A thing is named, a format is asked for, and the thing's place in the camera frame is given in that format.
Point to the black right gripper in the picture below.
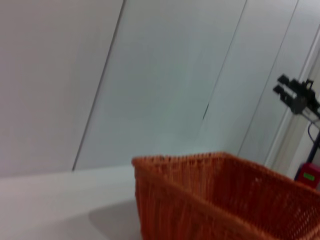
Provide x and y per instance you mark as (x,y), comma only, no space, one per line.
(303,97)

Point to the orange woven plastic basket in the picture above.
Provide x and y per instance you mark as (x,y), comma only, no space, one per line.
(225,200)

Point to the red box with green label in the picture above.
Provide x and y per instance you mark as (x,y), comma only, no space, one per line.
(308,175)

